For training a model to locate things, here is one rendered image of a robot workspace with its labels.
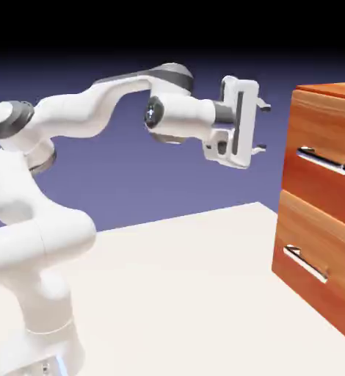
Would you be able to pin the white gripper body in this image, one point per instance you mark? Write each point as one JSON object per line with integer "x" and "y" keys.
{"x": 247, "y": 123}

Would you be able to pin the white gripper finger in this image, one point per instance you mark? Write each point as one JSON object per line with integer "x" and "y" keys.
{"x": 263, "y": 105}
{"x": 259, "y": 148}

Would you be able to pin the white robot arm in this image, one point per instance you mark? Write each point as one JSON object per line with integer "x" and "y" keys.
{"x": 72, "y": 111}

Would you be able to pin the wooden drawer front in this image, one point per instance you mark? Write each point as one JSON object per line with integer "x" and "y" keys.
{"x": 307, "y": 235}
{"x": 322, "y": 132}

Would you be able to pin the wooden cabinet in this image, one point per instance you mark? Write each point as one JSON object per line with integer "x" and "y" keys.
{"x": 319, "y": 205}

